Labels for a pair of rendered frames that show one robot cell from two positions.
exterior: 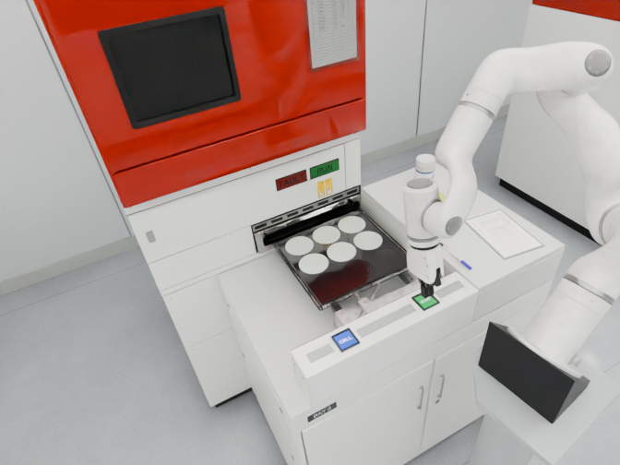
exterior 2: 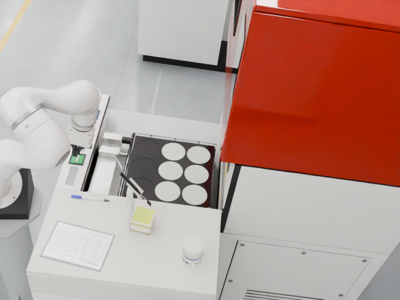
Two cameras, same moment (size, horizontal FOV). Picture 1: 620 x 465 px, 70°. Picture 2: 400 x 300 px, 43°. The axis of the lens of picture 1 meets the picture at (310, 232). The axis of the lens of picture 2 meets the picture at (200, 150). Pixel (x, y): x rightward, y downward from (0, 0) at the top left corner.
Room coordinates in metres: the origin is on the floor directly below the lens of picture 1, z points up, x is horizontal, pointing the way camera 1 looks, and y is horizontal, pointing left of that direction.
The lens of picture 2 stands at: (1.69, -1.32, 2.47)
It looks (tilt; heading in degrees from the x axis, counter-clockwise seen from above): 47 degrees down; 110
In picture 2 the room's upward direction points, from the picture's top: 10 degrees clockwise
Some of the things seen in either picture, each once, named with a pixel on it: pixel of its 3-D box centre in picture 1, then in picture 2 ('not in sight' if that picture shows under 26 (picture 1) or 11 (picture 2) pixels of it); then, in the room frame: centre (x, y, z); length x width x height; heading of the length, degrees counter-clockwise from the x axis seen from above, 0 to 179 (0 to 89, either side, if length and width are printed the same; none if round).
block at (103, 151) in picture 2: (370, 310); (108, 152); (0.86, -0.15, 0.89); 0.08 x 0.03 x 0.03; 23
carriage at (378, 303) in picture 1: (391, 306); (105, 170); (0.89, -0.22, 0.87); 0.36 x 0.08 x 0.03; 113
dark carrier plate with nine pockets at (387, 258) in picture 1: (341, 252); (170, 171); (1.13, -0.10, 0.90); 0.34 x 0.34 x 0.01; 24
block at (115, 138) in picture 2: (346, 321); (112, 138); (0.83, -0.08, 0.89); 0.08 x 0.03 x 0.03; 23
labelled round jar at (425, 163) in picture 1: (424, 169); (192, 251); (1.41, -0.46, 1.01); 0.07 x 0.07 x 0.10
